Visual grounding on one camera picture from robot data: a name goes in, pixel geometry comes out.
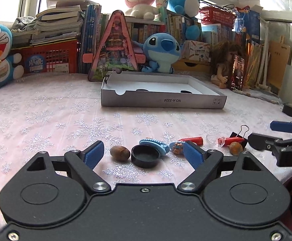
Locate red plastic crate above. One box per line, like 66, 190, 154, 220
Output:
11, 40, 81, 74

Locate blue and white plush toy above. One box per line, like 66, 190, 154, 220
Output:
167, 0, 203, 41

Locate white pipe stand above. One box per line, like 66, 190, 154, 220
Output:
255, 16, 273, 89

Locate blue paper bag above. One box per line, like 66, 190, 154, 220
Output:
232, 7, 262, 41

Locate stack of worn books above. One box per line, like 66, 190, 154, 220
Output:
11, 0, 86, 47

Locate grey cloth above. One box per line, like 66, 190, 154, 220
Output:
11, 16, 39, 31

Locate row of thin blue books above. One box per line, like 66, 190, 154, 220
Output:
79, 4, 110, 74

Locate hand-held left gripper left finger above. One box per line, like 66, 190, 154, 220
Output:
26, 141, 112, 195

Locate shiny gold folders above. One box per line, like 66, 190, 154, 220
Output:
244, 39, 264, 88

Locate clear plastic round lid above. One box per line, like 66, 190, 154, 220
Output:
206, 134, 224, 147

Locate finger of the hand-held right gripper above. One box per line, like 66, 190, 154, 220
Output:
248, 133, 292, 151
271, 120, 292, 133

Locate light blue hair clip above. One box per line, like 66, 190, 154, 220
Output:
139, 138, 170, 157

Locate pink snowflake tablecloth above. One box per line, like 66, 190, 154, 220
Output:
0, 73, 292, 234

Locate smartphone with lit screen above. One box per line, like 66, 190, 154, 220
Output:
230, 55, 245, 91

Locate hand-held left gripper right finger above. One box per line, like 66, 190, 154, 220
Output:
177, 141, 262, 194

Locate row of colourful books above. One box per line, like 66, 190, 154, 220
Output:
123, 7, 244, 56

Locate red plastic basket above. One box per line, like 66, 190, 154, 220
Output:
199, 6, 237, 29

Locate white printed carton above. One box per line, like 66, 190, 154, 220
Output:
182, 40, 211, 63

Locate pink triangular toy house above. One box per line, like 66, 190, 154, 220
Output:
82, 10, 146, 82

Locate red crayon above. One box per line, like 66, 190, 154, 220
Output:
177, 136, 204, 146
217, 137, 245, 146

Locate large black binder clip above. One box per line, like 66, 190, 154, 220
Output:
229, 125, 250, 148

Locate white cardboard box tray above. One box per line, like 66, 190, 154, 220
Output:
101, 71, 227, 109

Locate wooden drawer box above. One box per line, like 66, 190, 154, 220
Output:
172, 58, 212, 74

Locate brown haired doll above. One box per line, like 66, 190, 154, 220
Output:
209, 40, 247, 89

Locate brown cardboard panel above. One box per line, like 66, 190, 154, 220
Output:
266, 34, 292, 96

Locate small colourful figurine toy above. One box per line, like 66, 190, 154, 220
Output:
169, 142, 187, 155

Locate blue alien plush toy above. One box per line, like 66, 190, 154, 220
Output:
132, 33, 187, 74

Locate white charging cable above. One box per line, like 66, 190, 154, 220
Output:
235, 88, 284, 104

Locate brown nut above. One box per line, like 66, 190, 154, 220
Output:
229, 141, 243, 155
110, 146, 131, 160

